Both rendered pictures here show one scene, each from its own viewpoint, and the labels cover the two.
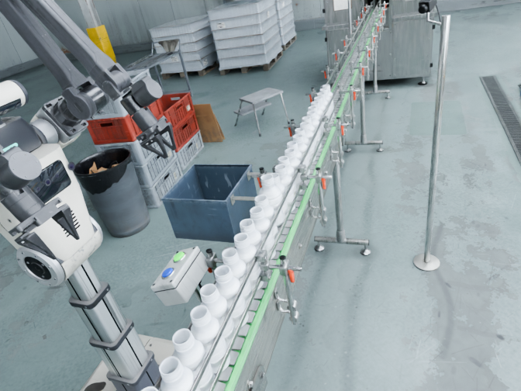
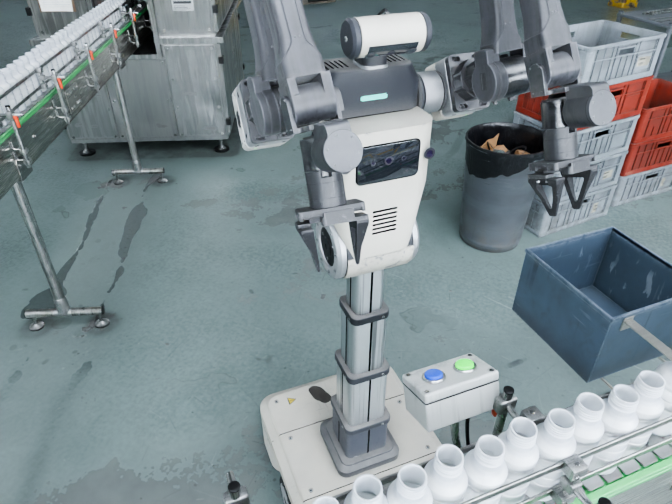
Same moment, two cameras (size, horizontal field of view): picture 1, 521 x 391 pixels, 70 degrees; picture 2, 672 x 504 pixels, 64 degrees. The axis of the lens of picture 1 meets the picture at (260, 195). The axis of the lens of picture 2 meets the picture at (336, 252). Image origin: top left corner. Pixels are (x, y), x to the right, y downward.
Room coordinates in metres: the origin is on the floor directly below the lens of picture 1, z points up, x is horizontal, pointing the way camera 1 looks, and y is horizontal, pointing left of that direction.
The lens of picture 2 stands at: (0.18, -0.04, 1.79)
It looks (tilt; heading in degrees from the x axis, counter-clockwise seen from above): 35 degrees down; 44
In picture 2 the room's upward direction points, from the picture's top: straight up
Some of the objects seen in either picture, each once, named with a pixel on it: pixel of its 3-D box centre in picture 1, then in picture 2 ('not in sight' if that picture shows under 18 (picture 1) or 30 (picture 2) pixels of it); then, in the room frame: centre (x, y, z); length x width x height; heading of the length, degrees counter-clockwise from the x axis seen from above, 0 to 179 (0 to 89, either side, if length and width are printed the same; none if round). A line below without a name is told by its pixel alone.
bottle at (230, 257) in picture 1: (236, 278); (512, 463); (0.70, 0.10, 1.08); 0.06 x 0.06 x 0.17
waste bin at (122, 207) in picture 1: (116, 195); (498, 190); (2.79, 1.17, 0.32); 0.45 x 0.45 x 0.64
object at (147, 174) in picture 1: (143, 161); (562, 164); (3.33, 1.03, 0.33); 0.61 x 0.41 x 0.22; 162
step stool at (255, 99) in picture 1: (258, 108); not in sight; (4.55, -0.19, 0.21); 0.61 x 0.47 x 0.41; 29
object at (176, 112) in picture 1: (164, 112); (647, 109); (4.02, 0.83, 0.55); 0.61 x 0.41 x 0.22; 158
